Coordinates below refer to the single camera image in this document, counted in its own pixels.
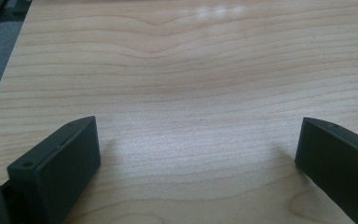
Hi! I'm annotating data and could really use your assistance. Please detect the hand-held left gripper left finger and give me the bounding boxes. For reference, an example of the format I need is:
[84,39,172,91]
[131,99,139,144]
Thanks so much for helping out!
[7,116,102,224]

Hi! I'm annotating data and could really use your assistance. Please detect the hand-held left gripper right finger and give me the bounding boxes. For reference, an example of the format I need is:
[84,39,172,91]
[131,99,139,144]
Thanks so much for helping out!
[294,117,358,224]

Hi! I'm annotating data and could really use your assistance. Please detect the black floor plate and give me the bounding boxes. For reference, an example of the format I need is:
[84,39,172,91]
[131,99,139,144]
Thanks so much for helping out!
[0,0,33,22]

